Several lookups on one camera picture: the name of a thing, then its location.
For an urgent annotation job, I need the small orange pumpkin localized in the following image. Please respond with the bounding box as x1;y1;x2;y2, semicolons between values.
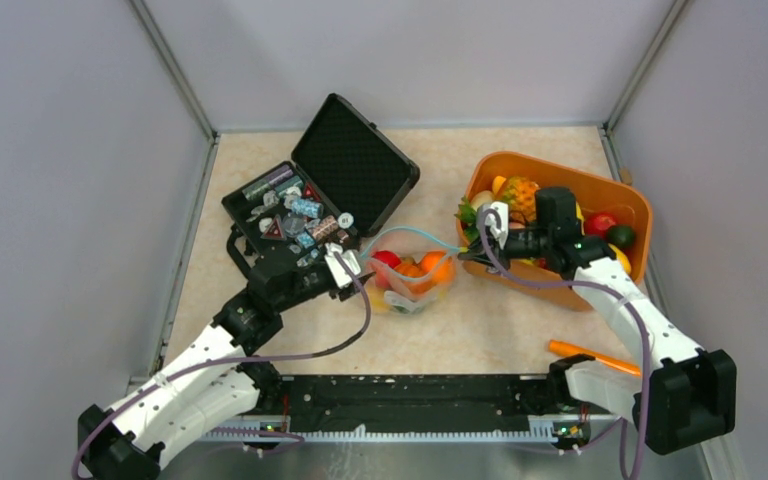
395;261;434;296

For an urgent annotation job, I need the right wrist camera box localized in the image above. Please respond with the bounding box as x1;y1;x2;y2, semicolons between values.
477;201;510;248

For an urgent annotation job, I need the red apple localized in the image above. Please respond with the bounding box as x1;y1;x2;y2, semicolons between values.
372;250;402;290

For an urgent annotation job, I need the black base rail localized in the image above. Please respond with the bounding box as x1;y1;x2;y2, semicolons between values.
218;357;617;452

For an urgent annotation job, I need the white blue poker chip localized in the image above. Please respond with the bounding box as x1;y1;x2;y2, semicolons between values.
337;212;354;229

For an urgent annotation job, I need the orange carrot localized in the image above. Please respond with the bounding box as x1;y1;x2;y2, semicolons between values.
547;339;642;377

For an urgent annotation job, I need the orange tangerine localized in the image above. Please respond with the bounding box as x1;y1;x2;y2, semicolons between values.
418;250;456;286

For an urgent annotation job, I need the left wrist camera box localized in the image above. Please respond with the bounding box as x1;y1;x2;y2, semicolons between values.
324;243;362;289

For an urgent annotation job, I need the black poker chip case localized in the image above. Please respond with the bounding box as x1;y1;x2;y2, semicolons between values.
221;93;420;282

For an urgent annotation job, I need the clear zip top bag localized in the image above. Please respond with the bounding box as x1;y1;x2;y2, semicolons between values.
360;226;461;315

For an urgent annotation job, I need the dark green avocado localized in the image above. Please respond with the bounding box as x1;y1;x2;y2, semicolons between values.
605;224;637;251

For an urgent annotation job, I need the white radish with leaves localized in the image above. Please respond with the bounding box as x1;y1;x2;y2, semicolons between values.
455;190;494;243

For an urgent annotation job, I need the orange pineapple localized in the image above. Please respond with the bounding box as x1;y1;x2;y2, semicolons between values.
495;176;540;224

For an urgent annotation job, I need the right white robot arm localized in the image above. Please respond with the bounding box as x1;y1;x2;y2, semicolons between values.
476;187;737;455

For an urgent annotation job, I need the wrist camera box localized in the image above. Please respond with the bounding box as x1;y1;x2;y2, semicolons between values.
324;243;362;289
477;201;510;248

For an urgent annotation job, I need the orange plastic basket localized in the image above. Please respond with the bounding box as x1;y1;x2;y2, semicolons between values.
463;151;653;312

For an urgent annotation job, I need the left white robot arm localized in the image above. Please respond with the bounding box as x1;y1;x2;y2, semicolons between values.
70;243;365;479

